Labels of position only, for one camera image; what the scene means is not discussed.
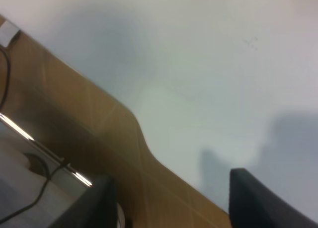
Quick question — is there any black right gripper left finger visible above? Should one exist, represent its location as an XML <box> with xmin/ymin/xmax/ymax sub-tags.
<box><xmin>50</xmin><ymin>176</ymin><xmax>118</xmax><ymax>228</ymax></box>

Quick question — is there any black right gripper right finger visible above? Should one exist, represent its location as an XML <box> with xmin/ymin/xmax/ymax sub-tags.
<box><xmin>229</xmin><ymin>168</ymin><xmax>318</xmax><ymax>228</ymax></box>

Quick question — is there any chrome metal bar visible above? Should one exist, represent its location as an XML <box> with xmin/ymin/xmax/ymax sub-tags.
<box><xmin>0</xmin><ymin>113</ymin><xmax>92</xmax><ymax>187</ymax></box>

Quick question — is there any thin black floor cable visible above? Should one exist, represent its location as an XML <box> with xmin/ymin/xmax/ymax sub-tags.
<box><xmin>0</xmin><ymin>46</ymin><xmax>69</xmax><ymax>225</ymax></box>

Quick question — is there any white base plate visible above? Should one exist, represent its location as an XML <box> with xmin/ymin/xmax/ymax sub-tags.
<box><xmin>0</xmin><ymin>124</ymin><xmax>87</xmax><ymax>228</ymax></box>

